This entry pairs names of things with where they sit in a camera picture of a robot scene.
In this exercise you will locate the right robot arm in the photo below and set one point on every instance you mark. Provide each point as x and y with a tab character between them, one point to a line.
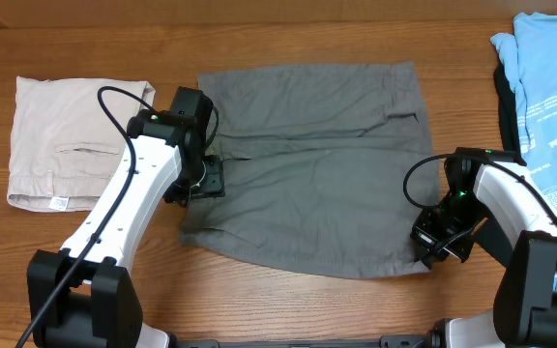
492	202

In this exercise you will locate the light blue printed t-shirt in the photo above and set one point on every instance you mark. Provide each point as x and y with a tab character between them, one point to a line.
529	60

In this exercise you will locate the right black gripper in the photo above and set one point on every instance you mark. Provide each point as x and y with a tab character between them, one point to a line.
433	246

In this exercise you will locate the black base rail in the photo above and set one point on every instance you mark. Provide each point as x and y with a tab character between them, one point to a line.
385	341

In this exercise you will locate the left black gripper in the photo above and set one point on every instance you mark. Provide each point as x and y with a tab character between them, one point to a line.
214	183

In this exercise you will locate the folded beige shorts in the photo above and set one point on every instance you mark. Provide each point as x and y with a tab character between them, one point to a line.
64	149

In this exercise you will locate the black garment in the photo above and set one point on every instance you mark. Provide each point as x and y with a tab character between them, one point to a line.
506	121

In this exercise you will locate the grey shorts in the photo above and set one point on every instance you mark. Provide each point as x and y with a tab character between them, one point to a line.
325	169

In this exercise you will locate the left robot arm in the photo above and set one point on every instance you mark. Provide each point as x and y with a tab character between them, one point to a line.
82	295

